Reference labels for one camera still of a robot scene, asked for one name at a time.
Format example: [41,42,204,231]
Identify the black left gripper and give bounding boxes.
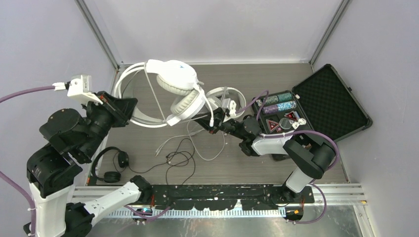
[80,88,139,158]

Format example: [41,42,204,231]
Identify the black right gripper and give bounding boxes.
[193,106,247,140]

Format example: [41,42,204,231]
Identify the large white grey headphones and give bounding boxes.
[206,86,247,118]

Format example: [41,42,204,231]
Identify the grey headphone cable with USB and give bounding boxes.
[218,86,230,109]

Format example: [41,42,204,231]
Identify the small white headphones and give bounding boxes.
[111,59,214,128]

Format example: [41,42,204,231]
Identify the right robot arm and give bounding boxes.
[192,108,340,203]

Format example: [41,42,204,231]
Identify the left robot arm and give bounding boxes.
[25,91,152,237]

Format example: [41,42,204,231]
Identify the black on-ear headphones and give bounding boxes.
[90,146,130,184]

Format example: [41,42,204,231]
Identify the triangular all-in button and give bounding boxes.
[266,119,280,132]

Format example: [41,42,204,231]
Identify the purple poker chip row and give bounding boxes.
[262,104,280,114]

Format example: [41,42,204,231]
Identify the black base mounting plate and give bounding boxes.
[135,184,314,211]

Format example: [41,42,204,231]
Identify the clear round dealer button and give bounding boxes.
[279,118,293,130]

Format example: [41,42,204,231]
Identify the red black triangular button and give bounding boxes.
[284,111,300,121]

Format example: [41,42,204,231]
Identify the blue poker chip row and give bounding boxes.
[276,101,297,111]

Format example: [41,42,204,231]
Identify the white ten poker chip stack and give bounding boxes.
[292,118,307,129]

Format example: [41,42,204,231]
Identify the black poker chip case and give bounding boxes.
[251,64,373,142]

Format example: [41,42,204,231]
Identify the thin black headphone cable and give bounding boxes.
[113,138,197,191]

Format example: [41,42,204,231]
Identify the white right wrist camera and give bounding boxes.
[226,100,237,117]

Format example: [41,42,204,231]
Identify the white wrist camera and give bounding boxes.
[52,74,103,106]
[226,100,237,117]

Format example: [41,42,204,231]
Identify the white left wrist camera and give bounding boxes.
[52,74,103,106]

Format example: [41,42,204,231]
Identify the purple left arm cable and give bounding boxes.
[0,85,66,237]

